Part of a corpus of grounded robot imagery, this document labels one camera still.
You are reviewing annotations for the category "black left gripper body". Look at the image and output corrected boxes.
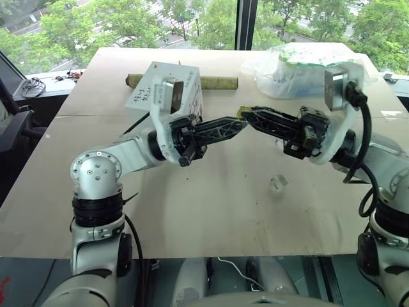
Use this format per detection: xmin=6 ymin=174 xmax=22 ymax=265
xmin=167 ymin=114 xmax=209 ymax=168

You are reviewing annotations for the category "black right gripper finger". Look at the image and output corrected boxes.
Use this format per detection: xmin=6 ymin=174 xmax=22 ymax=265
xmin=244 ymin=105 xmax=302 ymax=125
xmin=245 ymin=115 xmax=300 ymax=144

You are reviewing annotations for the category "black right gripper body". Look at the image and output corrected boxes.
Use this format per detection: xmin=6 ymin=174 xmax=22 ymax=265
xmin=282 ymin=107 xmax=330 ymax=160

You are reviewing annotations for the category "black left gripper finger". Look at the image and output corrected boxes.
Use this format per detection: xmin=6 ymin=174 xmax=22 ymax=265
xmin=194 ymin=124 xmax=249 ymax=151
xmin=192 ymin=116 xmax=249 ymax=136

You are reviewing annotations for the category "gold coin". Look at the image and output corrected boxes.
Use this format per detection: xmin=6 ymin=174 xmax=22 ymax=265
xmin=236 ymin=106 xmax=254 ymax=121

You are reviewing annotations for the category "white box with slot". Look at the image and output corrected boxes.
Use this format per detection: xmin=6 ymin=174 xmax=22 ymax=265
xmin=123 ymin=60 xmax=205 ymax=122

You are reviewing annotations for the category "clear plastic bag with contents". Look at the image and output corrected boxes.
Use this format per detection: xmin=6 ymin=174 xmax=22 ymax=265
xmin=240 ymin=42 xmax=366 ymax=99

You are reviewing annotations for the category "brown cardboard tube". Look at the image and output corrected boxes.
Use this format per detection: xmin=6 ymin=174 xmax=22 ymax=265
xmin=125 ymin=73 xmax=240 ymax=91

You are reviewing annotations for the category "thin black stick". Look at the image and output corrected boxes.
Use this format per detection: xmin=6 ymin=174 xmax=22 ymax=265
xmin=122 ymin=113 xmax=150 ymax=135

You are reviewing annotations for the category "small clear plastic piece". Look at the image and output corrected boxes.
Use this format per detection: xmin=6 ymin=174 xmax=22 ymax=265
xmin=270 ymin=174 xmax=288 ymax=194

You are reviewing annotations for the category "small red black clutter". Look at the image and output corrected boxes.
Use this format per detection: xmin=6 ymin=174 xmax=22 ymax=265
xmin=53 ymin=70 xmax=84 ymax=82

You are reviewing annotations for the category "grey rounded shape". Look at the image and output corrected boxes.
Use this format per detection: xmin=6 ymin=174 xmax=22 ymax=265
xmin=171 ymin=257 xmax=209 ymax=307
xmin=255 ymin=256 xmax=300 ymax=295

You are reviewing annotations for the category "pale rounded robot torso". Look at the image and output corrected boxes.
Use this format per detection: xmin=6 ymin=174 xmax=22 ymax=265
xmin=190 ymin=288 xmax=324 ymax=307

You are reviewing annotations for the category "black chair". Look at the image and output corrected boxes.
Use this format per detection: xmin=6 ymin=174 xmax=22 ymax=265
xmin=0 ymin=50 xmax=48 ymax=155

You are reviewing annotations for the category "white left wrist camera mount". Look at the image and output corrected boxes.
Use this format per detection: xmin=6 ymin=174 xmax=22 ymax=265
xmin=148 ymin=76 xmax=205 ymax=166

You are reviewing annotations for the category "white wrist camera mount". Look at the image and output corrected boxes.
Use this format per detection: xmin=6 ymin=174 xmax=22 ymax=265
xmin=311 ymin=60 xmax=367 ymax=166
xmin=148 ymin=76 xmax=205 ymax=166

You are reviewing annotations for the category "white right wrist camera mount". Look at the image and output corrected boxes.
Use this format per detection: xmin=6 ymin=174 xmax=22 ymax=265
xmin=311 ymin=60 xmax=367 ymax=166

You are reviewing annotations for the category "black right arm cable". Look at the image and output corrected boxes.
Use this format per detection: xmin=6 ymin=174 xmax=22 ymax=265
xmin=343 ymin=81 xmax=381 ymax=219

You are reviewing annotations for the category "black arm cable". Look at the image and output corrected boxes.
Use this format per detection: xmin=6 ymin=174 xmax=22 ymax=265
xmin=343 ymin=81 xmax=381 ymax=219
xmin=123 ymin=213 xmax=144 ymax=260

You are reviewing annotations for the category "dark window frame post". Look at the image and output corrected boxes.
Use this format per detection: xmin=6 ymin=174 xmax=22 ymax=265
xmin=235 ymin=0 xmax=259 ymax=51

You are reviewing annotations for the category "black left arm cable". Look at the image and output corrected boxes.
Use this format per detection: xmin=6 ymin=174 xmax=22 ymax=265
xmin=123 ymin=213 xmax=144 ymax=260

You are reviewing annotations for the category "thin white cable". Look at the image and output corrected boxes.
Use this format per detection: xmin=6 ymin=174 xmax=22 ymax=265
xmin=217 ymin=256 xmax=266 ymax=292

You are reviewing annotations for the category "black cable bundle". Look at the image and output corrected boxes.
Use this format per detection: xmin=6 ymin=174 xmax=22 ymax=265
xmin=20 ymin=76 xmax=46 ymax=98

